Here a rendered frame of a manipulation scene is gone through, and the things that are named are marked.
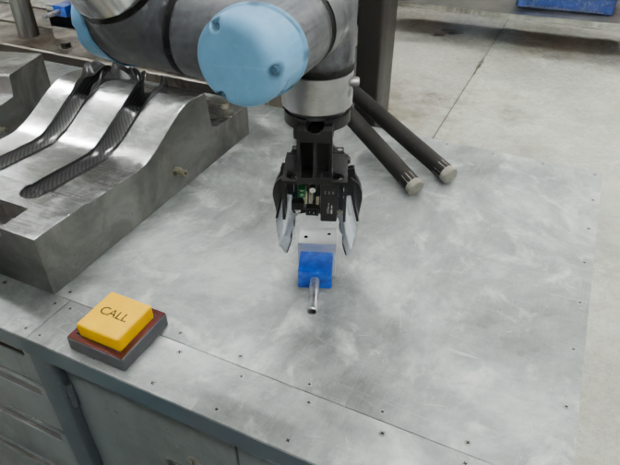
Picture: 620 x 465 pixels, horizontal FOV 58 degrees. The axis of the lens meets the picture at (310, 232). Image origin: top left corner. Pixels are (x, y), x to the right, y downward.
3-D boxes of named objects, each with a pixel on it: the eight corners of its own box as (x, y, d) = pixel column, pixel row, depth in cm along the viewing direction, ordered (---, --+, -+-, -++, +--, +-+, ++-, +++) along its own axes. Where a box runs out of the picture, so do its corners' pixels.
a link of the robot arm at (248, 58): (163, 99, 47) (231, 56, 55) (282, 123, 43) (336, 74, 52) (147, 1, 42) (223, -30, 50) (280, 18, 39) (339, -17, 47)
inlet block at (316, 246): (332, 328, 67) (333, 295, 64) (291, 327, 68) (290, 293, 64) (336, 258, 78) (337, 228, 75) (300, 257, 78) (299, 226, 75)
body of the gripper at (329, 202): (280, 224, 63) (276, 126, 56) (287, 184, 70) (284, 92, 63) (348, 227, 63) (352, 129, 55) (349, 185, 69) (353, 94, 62)
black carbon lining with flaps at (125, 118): (41, 215, 74) (17, 151, 69) (-43, 187, 80) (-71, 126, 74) (191, 113, 99) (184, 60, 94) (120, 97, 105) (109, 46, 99)
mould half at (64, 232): (53, 294, 72) (21, 208, 64) (-81, 242, 81) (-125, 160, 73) (249, 133, 108) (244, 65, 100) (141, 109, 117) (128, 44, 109)
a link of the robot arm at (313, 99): (284, 53, 60) (360, 54, 60) (285, 93, 63) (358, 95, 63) (276, 79, 54) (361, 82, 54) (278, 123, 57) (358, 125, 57)
